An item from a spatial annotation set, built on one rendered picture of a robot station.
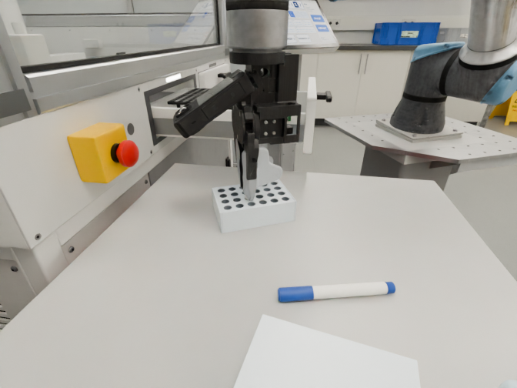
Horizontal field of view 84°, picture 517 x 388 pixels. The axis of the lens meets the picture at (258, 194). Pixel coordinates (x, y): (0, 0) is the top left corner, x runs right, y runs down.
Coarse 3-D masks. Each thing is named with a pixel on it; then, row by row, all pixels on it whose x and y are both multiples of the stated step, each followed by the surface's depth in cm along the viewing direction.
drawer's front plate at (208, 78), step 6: (216, 66) 100; (222, 66) 101; (228, 66) 109; (204, 72) 85; (210, 72) 89; (216, 72) 95; (222, 72) 102; (204, 78) 85; (210, 78) 90; (216, 78) 96; (222, 78) 102; (204, 84) 85; (210, 84) 90; (216, 84) 96
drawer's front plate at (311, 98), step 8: (312, 80) 71; (312, 88) 62; (312, 96) 54; (312, 104) 53; (312, 112) 54; (312, 120) 54; (312, 128) 55; (304, 136) 56; (312, 136) 56; (304, 144) 57; (304, 152) 58
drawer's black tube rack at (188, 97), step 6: (192, 90) 75; (198, 90) 75; (204, 90) 75; (180, 96) 68; (186, 96) 68; (192, 96) 68; (198, 96) 68; (168, 102) 63; (174, 102) 63; (180, 102) 63; (186, 102) 62
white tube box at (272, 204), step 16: (224, 192) 48; (240, 192) 48; (256, 192) 50; (272, 192) 48; (288, 192) 48; (224, 208) 45; (240, 208) 44; (256, 208) 44; (272, 208) 45; (288, 208) 46; (224, 224) 44; (240, 224) 45; (256, 224) 46; (272, 224) 47
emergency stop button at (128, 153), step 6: (120, 144) 41; (126, 144) 41; (132, 144) 42; (120, 150) 41; (126, 150) 41; (132, 150) 42; (120, 156) 41; (126, 156) 41; (132, 156) 42; (138, 156) 44; (120, 162) 42; (126, 162) 42; (132, 162) 43
